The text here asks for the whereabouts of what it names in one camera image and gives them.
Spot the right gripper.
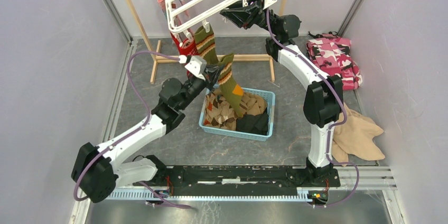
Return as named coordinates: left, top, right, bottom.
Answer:
left=219, top=0, right=278, bottom=37

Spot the light blue plastic basket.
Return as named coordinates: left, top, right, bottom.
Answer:
left=199, top=88, right=275, bottom=142

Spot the pink patterned sock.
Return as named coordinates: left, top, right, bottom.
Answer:
left=157, top=0, right=185, bottom=18

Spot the beige cloth on floor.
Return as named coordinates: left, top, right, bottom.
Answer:
left=331, top=105, right=385, bottom=166

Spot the red snowflake sock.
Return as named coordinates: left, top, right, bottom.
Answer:
left=178, top=39, right=198, bottom=56

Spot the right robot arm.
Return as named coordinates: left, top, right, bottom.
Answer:
left=220, top=0, right=346, bottom=186

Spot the green striped sock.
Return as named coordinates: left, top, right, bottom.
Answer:
left=218, top=53, right=244, bottom=117
left=194, top=26, right=219, bottom=64

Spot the wooden rack frame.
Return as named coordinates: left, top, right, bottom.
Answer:
left=111, top=0, right=294, bottom=85

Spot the pink camouflage bag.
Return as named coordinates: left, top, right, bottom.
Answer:
left=306, top=31, right=362, bottom=90

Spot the black garment in basket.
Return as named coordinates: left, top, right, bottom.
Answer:
left=236, top=110, right=269, bottom=135

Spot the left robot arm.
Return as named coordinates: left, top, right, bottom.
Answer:
left=71, top=55, right=225, bottom=203

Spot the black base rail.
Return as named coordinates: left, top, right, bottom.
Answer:
left=144, top=165, right=341, bottom=196

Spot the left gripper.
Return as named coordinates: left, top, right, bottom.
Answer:
left=178, top=63, right=225, bottom=110

